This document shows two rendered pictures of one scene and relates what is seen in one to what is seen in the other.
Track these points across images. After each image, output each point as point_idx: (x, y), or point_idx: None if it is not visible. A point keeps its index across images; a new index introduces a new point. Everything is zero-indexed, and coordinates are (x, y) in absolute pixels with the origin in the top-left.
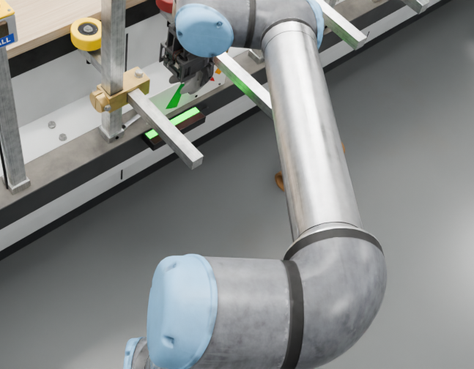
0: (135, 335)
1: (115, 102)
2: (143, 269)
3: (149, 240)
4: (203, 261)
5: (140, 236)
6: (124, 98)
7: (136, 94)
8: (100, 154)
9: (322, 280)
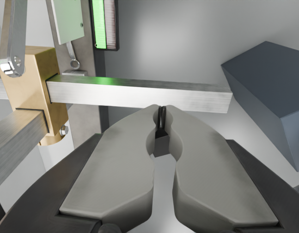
0: (169, 54)
1: (59, 119)
2: (140, 21)
3: (125, 0)
4: None
5: (118, 3)
6: (56, 104)
7: (59, 93)
8: (97, 105)
9: None
